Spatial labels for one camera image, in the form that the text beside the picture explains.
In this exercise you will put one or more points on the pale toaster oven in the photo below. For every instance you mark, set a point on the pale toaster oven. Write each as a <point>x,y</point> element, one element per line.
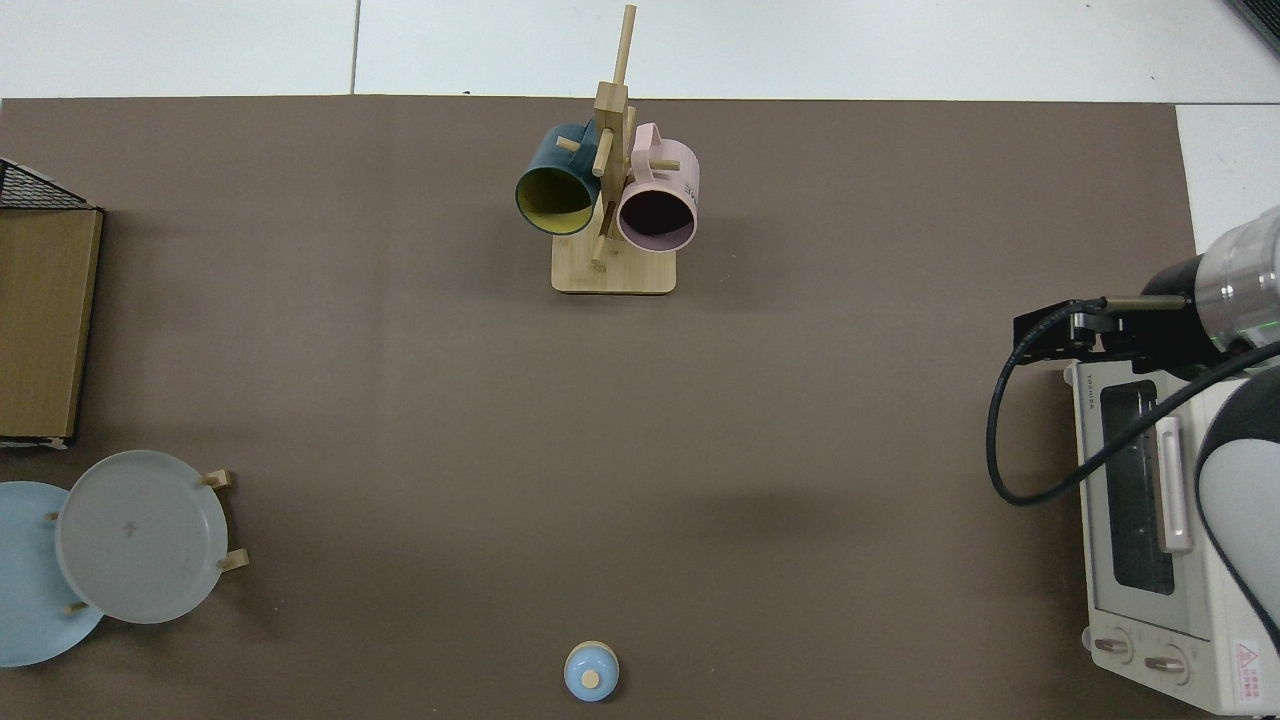
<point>1130,615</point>

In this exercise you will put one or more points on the dark object at room edge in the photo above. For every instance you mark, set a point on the dark object at room edge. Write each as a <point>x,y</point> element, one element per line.
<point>1265,15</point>

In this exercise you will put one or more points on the pink mug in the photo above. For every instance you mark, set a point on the pink mug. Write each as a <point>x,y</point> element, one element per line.
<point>655,215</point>

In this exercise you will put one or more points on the wooden cup stand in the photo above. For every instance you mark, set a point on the wooden cup stand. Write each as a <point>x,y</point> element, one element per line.
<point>615,275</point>

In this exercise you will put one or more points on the dark teal mug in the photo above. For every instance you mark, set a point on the dark teal mug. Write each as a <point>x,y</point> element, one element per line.
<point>555,200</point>

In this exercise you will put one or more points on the small blue round thing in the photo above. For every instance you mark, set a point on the small blue round thing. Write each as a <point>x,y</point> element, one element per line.
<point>580,675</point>

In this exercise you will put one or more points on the brown table cloth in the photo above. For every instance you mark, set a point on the brown table cloth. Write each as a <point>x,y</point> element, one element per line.
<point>400,400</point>

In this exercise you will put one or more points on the wooden plate rack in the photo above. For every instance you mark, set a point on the wooden plate rack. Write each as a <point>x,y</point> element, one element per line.
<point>217,479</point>

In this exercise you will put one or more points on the grey plate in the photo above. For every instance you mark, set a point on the grey plate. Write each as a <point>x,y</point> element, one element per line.
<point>140,540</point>

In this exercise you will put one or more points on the light blue plate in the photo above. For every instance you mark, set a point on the light blue plate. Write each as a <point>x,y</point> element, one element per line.
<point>25,580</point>

